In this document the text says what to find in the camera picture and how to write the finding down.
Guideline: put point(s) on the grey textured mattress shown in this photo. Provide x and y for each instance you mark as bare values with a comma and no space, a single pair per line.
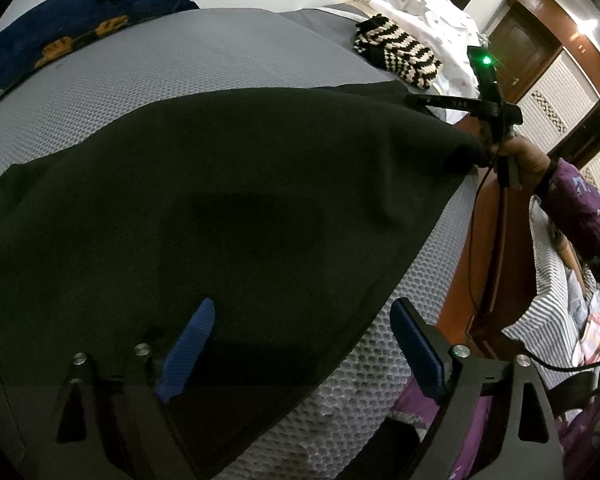
343,428

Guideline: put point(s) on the striped grey white cloth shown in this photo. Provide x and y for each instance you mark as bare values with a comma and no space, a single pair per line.
547,328

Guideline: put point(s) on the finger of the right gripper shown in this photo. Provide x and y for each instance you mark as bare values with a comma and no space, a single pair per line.
422,102

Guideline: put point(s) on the black pants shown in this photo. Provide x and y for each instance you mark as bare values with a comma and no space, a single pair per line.
295,211

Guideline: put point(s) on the white dotted cloth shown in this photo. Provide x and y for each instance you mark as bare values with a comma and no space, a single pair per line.
446,30

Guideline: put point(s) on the black white striped knit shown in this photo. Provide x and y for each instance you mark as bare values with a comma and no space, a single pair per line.
385,45

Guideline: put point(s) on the person right hand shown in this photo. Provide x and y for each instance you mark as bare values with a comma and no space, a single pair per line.
531,162

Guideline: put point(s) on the white wardrobe doors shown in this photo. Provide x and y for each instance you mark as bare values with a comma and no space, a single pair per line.
562,116

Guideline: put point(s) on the brown wooden bed frame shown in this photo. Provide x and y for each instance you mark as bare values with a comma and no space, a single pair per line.
494,282

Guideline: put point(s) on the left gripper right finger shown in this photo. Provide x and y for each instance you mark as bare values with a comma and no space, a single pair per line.
520,440

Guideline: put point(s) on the brown wooden door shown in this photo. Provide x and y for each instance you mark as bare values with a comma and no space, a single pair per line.
523,48

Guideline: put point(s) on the blue patterned pillow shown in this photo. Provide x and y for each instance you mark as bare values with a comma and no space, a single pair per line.
56,28

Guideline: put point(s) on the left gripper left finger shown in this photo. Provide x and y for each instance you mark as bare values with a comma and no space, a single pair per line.
114,424

